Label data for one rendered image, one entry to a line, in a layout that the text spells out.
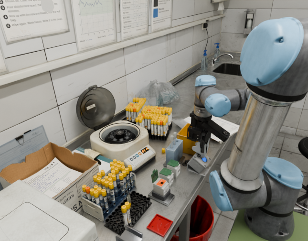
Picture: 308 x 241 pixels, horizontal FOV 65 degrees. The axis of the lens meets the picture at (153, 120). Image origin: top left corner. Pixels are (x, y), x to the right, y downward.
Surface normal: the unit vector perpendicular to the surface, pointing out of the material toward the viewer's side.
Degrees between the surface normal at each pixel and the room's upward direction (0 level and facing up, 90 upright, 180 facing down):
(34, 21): 90
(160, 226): 0
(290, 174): 9
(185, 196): 0
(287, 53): 75
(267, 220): 71
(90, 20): 93
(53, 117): 90
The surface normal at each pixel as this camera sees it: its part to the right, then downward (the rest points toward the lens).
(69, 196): 0.81, 0.29
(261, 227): -0.62, 0.06
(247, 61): -0.98, -0.03
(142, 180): -0.03, -0.88
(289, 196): 0.15, 0.44
